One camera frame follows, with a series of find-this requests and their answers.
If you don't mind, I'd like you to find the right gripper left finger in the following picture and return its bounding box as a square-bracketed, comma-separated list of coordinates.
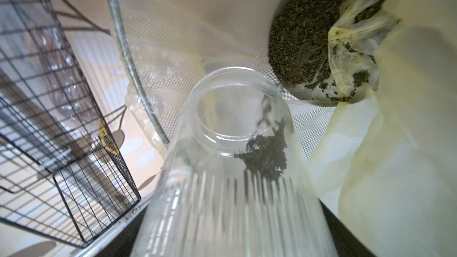
[96, 208, 146, 257]

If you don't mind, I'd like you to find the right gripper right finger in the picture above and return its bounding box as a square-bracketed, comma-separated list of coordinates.
[321, 202, 375, 257]

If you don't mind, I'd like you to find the jar with beige lid front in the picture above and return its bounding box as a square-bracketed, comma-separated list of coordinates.
[131, 67, 338, 257]

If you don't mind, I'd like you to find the yellow trash bag liner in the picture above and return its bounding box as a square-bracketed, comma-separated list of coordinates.
[114, 0, 457, 257]

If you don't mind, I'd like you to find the mesh trash bin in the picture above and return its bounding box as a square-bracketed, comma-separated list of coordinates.
[102, 0, 379, 161]

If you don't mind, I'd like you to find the back wire basket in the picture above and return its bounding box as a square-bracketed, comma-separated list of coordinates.
[1, 0, 140, 248]

